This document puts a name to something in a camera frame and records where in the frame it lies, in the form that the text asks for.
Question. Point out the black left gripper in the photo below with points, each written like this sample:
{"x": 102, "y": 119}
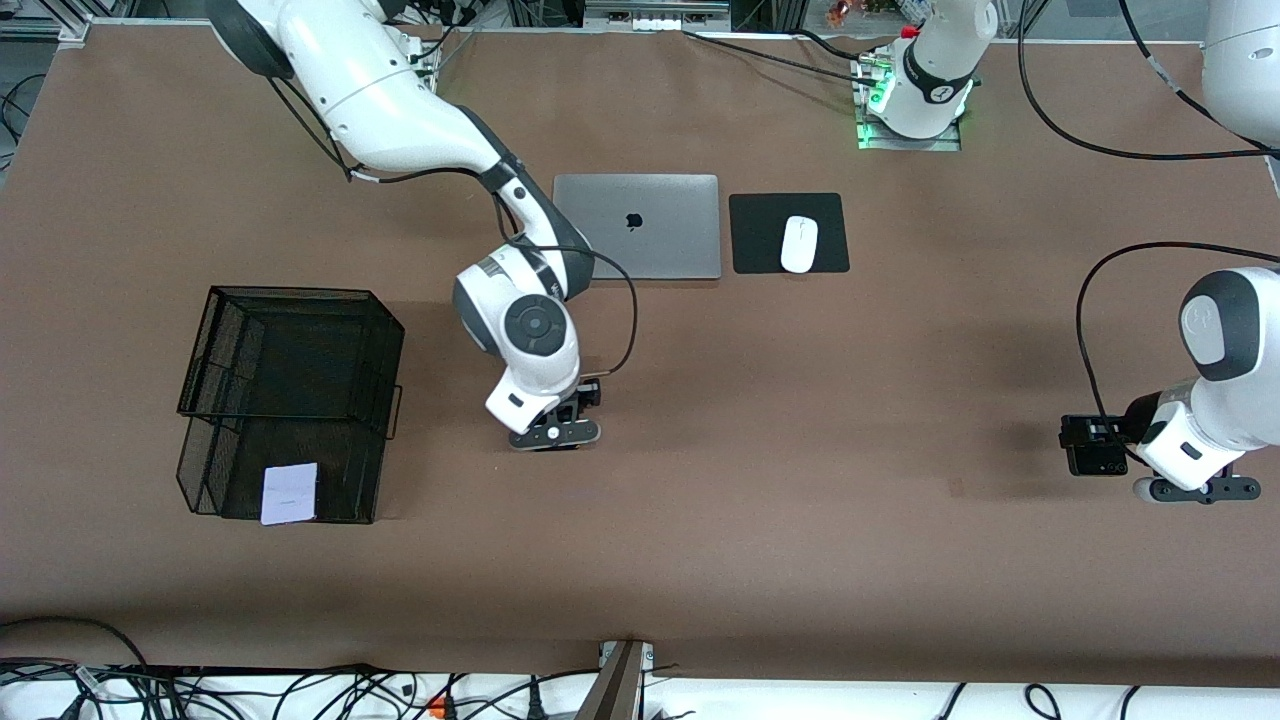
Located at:
{"x": 1112, "y": 432}

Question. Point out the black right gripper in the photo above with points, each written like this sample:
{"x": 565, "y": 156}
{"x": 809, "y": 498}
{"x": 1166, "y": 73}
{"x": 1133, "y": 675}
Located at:
{"x": 583, "y": 397}

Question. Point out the white phone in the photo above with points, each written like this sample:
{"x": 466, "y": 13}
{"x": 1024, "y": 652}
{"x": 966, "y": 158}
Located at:
{"x": 289, "y": 495}

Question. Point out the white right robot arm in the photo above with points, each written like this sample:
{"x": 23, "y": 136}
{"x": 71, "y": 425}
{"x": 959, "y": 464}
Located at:
{"x": 380, "y": 110}

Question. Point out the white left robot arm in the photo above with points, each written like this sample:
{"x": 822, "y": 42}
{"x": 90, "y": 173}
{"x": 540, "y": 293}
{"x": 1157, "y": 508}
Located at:
{"x": 1230, "y": 420}

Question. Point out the silver closed laptop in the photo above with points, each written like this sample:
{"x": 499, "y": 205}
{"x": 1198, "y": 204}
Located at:
{"x": 600, "y": 240}

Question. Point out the black mouse pad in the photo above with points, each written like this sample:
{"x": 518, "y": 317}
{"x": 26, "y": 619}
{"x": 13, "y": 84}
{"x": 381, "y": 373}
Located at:
{"x": 760, "y": 240}

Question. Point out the white computer mouse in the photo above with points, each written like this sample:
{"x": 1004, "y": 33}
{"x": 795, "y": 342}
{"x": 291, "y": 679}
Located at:
{"x": 799, "y": 245}

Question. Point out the black mesh desk organizer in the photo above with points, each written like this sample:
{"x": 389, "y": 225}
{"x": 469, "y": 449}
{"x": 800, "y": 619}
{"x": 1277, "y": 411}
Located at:
{"x": 300, "y": 380}

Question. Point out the white power strip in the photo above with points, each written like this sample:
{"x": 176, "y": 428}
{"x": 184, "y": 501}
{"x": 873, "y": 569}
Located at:
{"x": 655, "y": 20}

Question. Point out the metal table edge bracket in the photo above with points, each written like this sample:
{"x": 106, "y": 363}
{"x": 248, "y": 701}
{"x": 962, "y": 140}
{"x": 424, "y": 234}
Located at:
{"x": 620, "y": 690}

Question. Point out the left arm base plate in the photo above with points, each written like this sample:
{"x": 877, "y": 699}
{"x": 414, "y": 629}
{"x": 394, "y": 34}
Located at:
{"x": 910, "y": 144}

